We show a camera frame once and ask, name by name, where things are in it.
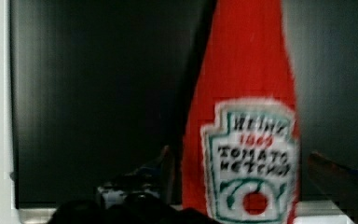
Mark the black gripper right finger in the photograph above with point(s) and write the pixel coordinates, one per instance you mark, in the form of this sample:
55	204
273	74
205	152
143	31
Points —
339	183

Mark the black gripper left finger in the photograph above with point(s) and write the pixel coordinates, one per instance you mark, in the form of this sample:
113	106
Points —
155	177

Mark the red felt ketchup bottle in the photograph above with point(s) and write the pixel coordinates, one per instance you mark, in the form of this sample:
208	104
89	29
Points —
241	144

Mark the black toaster oven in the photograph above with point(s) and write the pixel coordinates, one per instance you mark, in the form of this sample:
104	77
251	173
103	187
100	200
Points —
99	87

